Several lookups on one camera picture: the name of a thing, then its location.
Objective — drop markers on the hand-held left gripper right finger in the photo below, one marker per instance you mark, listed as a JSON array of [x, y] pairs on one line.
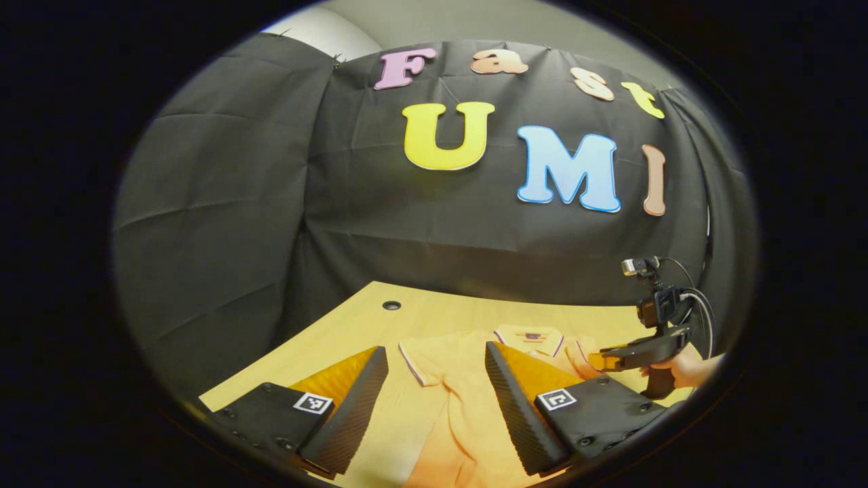
[[519, 413]]

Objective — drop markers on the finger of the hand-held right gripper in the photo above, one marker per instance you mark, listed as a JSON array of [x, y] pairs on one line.
[[600, 361]]

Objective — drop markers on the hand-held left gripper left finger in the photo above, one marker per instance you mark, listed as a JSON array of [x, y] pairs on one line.
[[352, 413]]

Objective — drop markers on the orange T-shirt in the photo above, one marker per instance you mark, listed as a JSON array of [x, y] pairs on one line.
[[447, 379]]

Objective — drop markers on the black backdrop cloth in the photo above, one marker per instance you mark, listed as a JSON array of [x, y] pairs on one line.
[[271, 203]]

